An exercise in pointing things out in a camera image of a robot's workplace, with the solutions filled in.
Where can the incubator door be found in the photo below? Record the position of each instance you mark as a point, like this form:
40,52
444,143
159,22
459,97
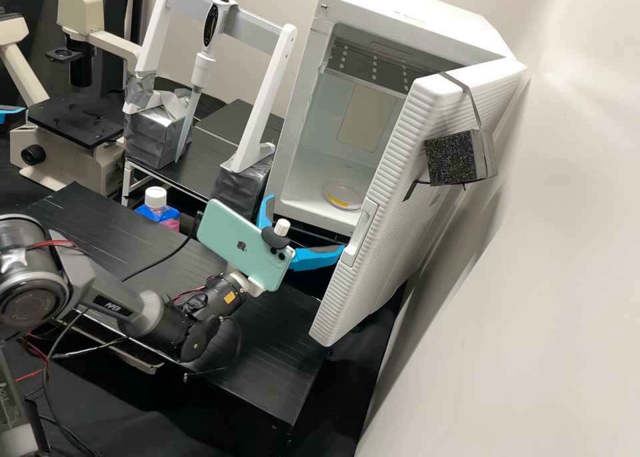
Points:
400,202

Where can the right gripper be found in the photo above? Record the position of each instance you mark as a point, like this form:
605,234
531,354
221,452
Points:
246,283

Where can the white-capped bottle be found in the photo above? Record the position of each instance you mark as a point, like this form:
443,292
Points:
155,197

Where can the cream microscope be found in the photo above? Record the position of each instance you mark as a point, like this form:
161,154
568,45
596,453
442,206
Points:
50,167

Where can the white pipette stand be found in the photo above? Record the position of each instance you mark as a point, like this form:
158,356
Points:
250,29

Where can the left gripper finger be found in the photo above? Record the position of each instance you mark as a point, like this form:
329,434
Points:
9,113

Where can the pipette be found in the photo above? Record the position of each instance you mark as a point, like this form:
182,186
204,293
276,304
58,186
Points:
214,21

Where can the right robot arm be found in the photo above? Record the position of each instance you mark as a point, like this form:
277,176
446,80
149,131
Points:
115,302

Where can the petri dish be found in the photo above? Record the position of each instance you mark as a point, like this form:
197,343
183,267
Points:
342,194

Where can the right wrist camera phone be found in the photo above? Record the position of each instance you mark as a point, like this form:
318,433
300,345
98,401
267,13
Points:
235,242

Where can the white incubator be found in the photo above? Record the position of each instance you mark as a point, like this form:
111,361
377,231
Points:
400,6

